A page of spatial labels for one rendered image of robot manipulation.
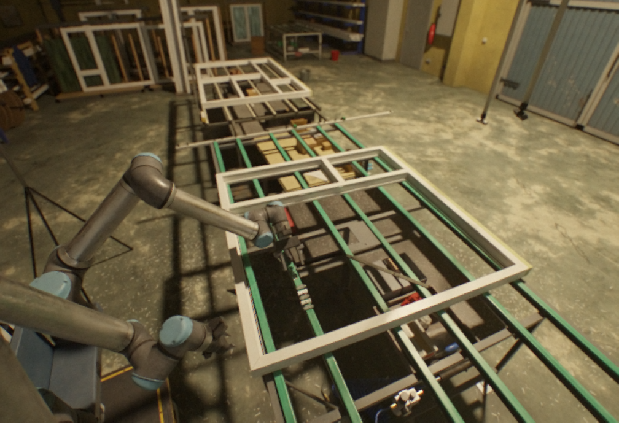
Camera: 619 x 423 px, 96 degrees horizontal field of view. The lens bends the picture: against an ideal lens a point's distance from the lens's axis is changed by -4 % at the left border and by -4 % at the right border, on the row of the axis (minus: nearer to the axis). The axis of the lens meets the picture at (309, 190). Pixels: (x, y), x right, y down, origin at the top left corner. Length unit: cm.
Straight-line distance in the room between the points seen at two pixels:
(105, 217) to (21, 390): 74
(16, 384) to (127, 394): 133
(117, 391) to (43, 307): 131
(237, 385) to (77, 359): 107
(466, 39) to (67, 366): 853
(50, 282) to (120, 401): 88
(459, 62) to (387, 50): 310
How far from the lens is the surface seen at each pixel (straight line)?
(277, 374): 137
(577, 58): 740
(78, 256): 158
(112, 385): 221
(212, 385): 235
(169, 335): 105
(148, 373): 109
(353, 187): 219
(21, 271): 382
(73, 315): 99
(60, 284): 151
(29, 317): 93
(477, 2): 853
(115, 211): 141
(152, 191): 120
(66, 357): 164
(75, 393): 153
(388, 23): 1080
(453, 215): 211
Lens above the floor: 212
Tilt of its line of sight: 35 degrees down
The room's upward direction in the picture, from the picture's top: straight up
